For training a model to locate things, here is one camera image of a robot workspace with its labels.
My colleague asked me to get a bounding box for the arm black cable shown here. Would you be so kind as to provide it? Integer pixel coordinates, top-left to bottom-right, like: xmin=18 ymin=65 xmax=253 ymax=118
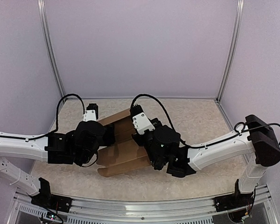
xmin=55 ymin=93 xmax=86 ymax=133
xmin=130 ymin=93 xmax=280 ymax=150

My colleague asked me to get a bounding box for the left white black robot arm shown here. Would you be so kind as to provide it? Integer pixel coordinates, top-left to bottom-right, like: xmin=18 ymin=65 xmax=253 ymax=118
xmin=0 ymin=120 xmax=115 ymax=208

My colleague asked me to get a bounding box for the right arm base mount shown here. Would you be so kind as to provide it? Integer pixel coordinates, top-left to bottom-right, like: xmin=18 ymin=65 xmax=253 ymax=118
xmin=214 ymin=193 xmax=253 ymax=212

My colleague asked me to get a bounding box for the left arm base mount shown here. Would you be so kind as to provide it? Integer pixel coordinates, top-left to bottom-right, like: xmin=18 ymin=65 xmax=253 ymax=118
xmin=30 ymin=194 xmax=73 ymax=213

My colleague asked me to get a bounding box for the small circuit board with led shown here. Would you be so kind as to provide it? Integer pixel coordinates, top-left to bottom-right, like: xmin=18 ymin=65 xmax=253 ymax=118
xmin=45 ymin=212 xmax=57 ymax=221

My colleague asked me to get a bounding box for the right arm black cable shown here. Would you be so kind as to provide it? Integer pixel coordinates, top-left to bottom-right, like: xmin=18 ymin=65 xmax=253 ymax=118
xmin=130 ymin=93 xmax=280 ymax=150

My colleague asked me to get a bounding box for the right aluminium corner post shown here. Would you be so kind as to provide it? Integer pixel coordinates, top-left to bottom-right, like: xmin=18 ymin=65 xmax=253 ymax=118
xmin=216 ymin=0 xmax=245 ymax=104

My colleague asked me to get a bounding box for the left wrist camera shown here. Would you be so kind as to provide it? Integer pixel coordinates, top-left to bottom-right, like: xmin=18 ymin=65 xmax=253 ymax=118
xmin=83 ymin=103 xmax=98 ymax=122

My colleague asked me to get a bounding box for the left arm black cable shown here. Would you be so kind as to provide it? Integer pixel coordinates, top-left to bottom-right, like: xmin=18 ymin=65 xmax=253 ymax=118
xmin=55 ymin=93 xmax=86 ymax=133

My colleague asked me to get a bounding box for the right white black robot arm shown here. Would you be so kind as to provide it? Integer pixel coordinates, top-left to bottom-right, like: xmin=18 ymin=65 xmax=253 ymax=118
xmin=131 ymin=112 xmax=280 ymax=207

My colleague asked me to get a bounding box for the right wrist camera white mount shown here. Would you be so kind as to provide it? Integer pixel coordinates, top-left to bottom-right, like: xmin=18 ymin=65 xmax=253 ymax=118
xmin=130 ymin=105 xmax=155 ymax=135

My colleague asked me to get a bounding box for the left aluminium corner post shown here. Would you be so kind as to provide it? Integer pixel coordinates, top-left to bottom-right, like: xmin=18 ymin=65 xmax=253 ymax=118
xmin=37 ymin=0 xmax=65 ymax=97

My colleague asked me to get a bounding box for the aluminium corner post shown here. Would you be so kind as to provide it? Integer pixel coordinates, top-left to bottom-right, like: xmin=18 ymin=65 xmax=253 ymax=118
xmin=216 ymin=0 xmax=245 ymax=104
xmin=37 ymin=0 xmax=65 ymax=97

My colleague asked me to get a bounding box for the brown cardboard box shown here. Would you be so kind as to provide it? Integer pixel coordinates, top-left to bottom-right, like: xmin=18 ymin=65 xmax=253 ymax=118
xmin=97 ymin=109 xmax=151 ymax=177

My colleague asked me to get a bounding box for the front aluminium frame rail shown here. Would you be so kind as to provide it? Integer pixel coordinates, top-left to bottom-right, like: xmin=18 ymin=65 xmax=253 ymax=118
xmin=13 ymin=184 xmax=278 ymax=224

